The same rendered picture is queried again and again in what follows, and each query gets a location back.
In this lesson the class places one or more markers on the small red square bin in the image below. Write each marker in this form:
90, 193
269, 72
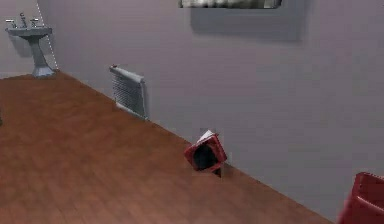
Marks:
206, 154

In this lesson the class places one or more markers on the large red bin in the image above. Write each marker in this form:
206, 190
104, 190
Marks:
365, 200

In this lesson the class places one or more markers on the grey ribbed wall radiator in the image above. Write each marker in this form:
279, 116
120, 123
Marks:
128, 90

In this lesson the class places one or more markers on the framed wall picture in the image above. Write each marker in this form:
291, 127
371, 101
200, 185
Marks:
230, 3

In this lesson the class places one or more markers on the grey pedestal sink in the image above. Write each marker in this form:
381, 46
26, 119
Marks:
34, 40

